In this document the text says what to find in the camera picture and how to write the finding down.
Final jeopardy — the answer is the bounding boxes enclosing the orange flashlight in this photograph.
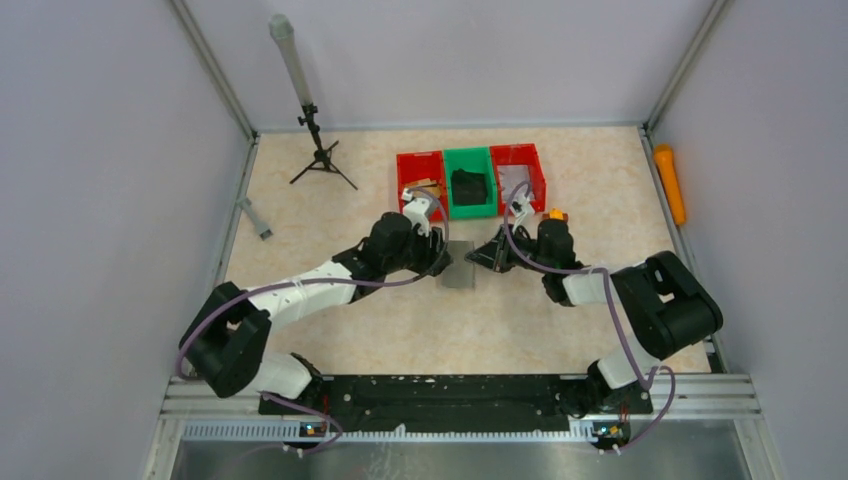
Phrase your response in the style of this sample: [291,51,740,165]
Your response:
[653,144,687,226]

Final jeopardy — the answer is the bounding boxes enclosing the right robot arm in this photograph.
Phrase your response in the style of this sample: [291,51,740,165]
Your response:
[465,219,724,416]

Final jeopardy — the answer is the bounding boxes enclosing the grey card holder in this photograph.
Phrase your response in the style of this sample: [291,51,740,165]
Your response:
[439,240,475,290]

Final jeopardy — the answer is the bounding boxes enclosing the yellow toy brick car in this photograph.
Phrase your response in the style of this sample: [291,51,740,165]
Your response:
[543,208,569,222]

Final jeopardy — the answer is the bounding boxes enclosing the red bin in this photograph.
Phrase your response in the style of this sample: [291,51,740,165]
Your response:
[396,150,450,221]
[489,143,547,215]

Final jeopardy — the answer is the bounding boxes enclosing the small grey bracket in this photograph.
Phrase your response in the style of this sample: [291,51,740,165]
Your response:
[236,196,273,241]

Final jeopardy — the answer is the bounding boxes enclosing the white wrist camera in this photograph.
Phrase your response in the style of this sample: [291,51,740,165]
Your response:
[401,188,439,237]
[507,192,535,229]

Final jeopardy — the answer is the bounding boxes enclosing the left red bin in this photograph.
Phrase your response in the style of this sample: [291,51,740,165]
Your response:
[396,150,450,221]

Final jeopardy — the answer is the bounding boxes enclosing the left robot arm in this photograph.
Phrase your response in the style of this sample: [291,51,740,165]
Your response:
[177,212,451,400]

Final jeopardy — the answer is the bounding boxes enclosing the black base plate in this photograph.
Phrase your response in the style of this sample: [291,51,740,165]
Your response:
[258,374,654,433]

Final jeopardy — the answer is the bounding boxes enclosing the green bin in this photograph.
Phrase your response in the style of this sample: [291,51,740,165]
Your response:
[443,147,497,220]

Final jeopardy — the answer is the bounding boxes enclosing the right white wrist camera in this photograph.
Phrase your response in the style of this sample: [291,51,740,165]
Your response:
[507,192,535,229]

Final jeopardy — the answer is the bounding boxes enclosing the black item in bin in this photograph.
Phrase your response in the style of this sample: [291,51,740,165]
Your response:
[450,169,489,206]

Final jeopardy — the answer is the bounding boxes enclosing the black tripod with grey tube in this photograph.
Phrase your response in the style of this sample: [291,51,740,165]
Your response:
[268,13,358,191]

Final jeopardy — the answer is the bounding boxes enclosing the right red bin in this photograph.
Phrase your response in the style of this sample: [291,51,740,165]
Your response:
[489,143,547,215]

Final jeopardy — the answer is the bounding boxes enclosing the clear bag in bin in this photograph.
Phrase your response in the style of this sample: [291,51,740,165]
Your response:
[496,164,534,199]

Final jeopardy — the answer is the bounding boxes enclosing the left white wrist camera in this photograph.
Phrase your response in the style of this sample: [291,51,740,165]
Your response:
[401,188,439,237]

